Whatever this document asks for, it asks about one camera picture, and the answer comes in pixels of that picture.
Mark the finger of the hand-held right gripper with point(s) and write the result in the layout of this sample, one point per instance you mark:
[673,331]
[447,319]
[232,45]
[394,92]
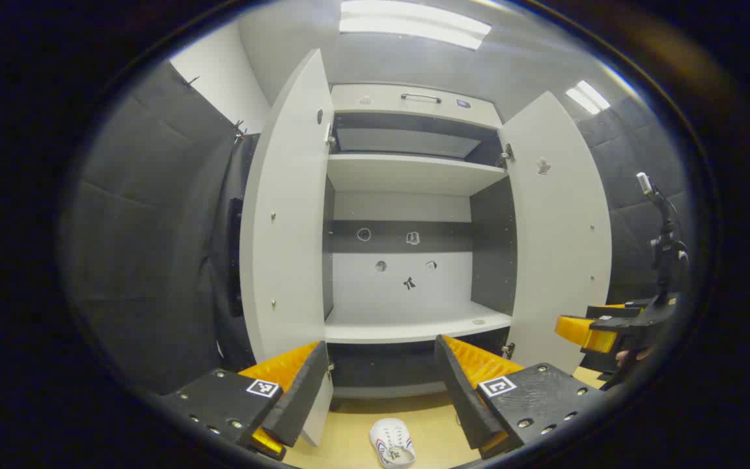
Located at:
[583,332]
[609,309]

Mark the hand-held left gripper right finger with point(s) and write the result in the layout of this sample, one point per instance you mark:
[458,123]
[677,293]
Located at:
[456,397]

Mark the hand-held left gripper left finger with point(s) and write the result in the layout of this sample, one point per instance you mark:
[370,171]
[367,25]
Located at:
[303,391]

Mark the white shoe cabinet door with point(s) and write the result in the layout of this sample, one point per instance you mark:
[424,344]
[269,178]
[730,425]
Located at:
[557,260]
[284,228]

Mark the white canvas shoe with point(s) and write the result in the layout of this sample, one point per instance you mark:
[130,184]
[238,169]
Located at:
[391,443]

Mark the white shoe cabinet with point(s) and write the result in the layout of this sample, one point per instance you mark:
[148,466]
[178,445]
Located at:
[401,208]

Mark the white cabinet shelf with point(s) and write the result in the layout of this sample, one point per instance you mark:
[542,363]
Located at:
[407,322]
[407,172]

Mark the white cabinet drawer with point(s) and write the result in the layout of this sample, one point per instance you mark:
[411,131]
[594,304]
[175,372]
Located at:
[381,98]

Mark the black quilted cloth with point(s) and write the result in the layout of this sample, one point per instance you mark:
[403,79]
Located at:
[147,228]
[635,150]

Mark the small ceiling light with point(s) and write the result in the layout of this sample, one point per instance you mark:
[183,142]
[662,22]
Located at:
[586,96]

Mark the large ceiling light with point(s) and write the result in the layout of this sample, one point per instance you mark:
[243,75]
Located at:
[414,23]

